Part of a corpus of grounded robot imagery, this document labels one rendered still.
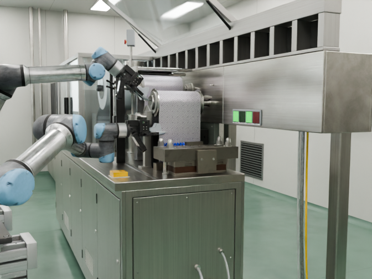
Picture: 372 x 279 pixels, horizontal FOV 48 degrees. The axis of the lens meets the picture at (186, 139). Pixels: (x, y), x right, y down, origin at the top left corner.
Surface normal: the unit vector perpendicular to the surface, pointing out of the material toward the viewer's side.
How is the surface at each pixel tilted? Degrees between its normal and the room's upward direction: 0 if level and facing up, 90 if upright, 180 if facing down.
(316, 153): 90
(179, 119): 90
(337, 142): 90
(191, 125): 90
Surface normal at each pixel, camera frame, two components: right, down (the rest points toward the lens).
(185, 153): 0.40, 0.08
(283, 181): -0.91, 0.03
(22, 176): 0.93, 0.08
